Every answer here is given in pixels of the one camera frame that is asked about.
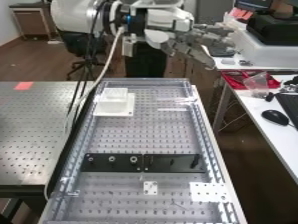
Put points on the small white square plate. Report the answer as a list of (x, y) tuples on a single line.
[(150, 188)]

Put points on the white perforated plate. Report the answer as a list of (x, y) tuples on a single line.
[(207, 192)]

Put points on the white desk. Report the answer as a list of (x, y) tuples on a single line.
[(270, 133)]

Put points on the black computer mouse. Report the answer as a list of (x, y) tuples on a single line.
[(274, 117)]

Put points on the red tape patch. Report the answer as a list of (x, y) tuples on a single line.
[(24, 86)]

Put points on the small white box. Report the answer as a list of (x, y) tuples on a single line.
[(114, 103)]

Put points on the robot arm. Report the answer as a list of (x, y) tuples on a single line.
[(74, 15)]

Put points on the black office chair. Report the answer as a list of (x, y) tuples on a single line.
[(81, 50)]

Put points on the beige wooden chopstick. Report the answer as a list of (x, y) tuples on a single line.
[(173, 109)]

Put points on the clear box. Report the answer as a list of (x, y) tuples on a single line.
[(141, 140)]

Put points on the clear plastic cup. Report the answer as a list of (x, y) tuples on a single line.
[(257, 83)]

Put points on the black plate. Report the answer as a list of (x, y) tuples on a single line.
[(173, 163)]

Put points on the red tray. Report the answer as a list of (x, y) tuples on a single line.
[(234, 80)]

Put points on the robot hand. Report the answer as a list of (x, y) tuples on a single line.
[(170, 26)]

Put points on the black keyboard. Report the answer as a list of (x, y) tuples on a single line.
[(289, 108)]

